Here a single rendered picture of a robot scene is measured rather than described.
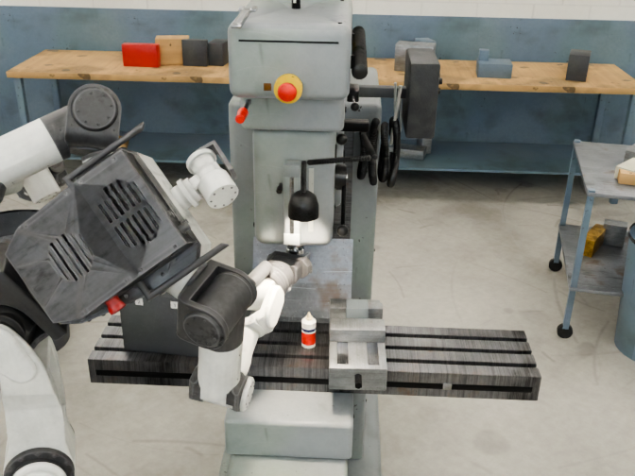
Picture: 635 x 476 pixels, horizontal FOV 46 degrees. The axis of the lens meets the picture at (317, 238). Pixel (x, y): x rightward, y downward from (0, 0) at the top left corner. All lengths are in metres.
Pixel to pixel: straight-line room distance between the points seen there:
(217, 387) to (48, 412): 0.35
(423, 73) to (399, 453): 1.75
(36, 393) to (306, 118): 0.82
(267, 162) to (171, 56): 4.00
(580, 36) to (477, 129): 1.05
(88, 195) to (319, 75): 0.56
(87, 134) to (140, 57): 4.30
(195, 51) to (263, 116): 3.97
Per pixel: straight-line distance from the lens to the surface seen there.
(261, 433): 2.03
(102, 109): 1.45
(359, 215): 2.35
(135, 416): 3.48
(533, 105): 6.37
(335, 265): 2.38
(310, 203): 1.70
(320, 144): 1.78
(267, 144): 1.79
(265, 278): 1.82
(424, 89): 2.05
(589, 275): 4.14
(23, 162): 1.49
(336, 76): 1.60
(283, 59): 1.60
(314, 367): 2.05
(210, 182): 1.45
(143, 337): 2.13
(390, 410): 3.46
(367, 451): 2.94
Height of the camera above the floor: 2.17
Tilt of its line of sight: 26 degrees down
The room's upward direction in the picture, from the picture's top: 1 degrees clockwise
